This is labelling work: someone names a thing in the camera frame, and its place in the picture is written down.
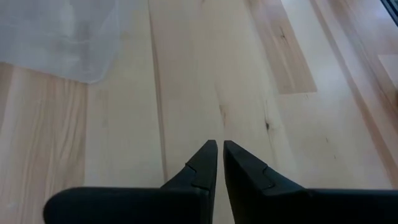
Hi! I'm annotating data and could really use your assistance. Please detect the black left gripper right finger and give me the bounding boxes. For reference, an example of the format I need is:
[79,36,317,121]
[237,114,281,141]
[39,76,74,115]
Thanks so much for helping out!
[223,139,398,224]

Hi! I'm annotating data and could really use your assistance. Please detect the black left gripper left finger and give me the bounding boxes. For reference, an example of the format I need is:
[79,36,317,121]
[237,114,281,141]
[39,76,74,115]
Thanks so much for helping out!
[43,139,218,224]

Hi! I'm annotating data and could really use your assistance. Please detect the clear plastic bin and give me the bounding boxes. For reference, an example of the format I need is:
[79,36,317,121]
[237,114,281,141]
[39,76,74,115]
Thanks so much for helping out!
[0,0,137,84]

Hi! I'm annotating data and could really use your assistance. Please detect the black aluminium table frame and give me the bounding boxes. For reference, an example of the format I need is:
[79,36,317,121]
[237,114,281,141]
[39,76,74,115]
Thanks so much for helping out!
[381,0,398,27]

